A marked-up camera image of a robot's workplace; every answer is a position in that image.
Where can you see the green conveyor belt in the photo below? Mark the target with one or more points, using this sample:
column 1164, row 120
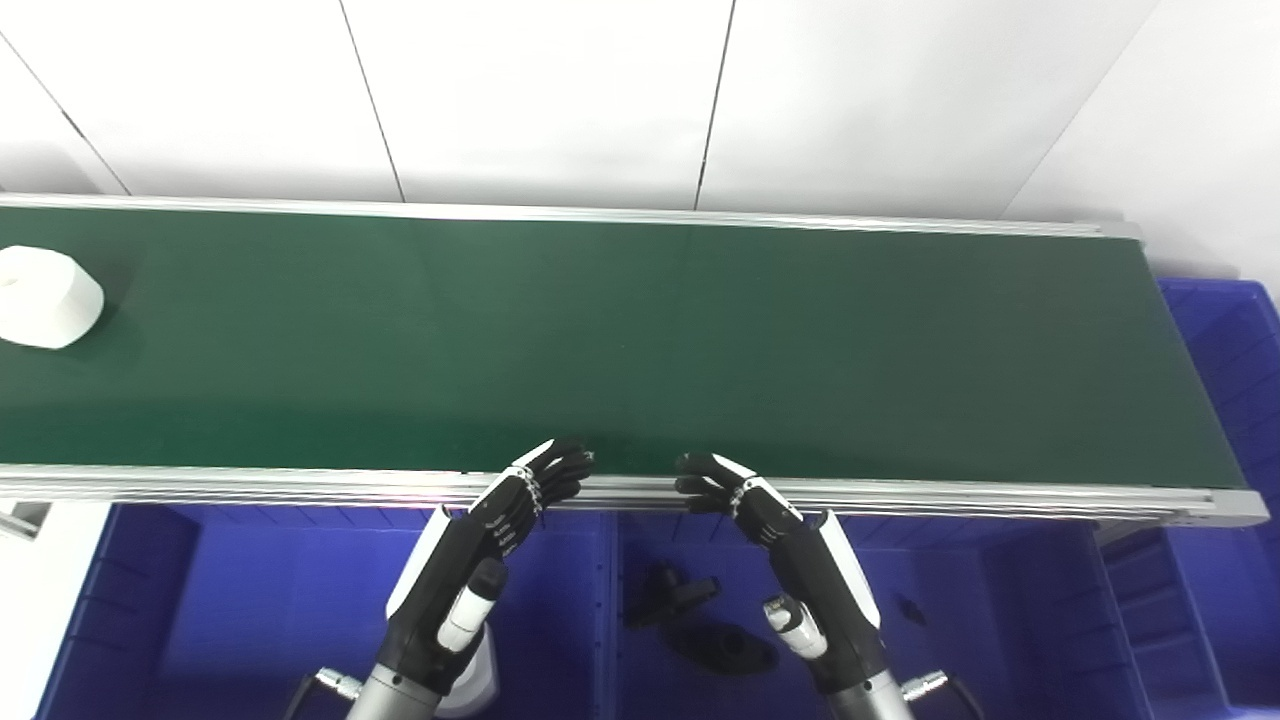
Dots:
column 300, row 485
column 640, row 340

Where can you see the aluminium conveyor leg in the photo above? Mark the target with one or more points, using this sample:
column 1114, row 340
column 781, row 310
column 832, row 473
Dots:
column 22, row 517

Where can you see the white cylindrical plastic part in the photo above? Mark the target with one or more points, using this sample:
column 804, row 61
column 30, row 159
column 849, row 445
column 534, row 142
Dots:
column 45, row 300

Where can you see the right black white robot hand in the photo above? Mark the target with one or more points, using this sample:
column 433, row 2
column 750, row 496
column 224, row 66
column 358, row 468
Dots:
column 815, row 580

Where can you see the black T-shaped part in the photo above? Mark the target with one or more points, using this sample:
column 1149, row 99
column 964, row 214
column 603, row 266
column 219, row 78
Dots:
column 665, row 595

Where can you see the small black part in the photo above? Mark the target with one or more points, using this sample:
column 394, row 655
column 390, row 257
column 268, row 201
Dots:
column 909, row 609

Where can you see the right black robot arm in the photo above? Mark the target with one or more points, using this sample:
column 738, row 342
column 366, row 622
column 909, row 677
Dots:
column 868, row 702

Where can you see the black oval part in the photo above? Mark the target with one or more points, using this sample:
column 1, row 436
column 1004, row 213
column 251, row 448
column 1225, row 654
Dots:
column 725, row 650

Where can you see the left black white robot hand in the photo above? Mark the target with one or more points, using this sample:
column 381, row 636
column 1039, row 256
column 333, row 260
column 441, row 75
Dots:
column 450, row 570

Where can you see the blue plastic bin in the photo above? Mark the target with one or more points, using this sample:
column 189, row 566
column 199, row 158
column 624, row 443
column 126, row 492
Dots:
column 1235, row 400
column 270, row 610
column 980, row 610

